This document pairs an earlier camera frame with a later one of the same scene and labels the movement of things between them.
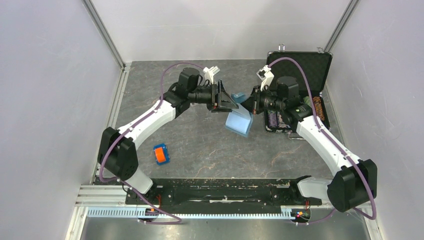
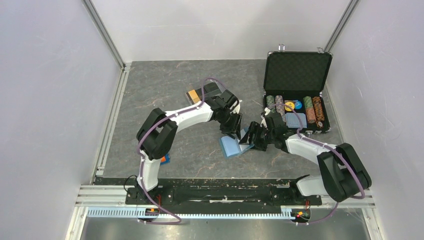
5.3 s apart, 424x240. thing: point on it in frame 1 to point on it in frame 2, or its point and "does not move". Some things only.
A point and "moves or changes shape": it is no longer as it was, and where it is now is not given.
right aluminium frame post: x=341 y=26 does not move
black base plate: x=253 y=192 does not move
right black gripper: x=253 y=103 to x=255 y=127
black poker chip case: x=316 y=65 does not move
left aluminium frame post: x=105 y=32 does not move
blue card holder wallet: x=239 y=120 moves or changes shape
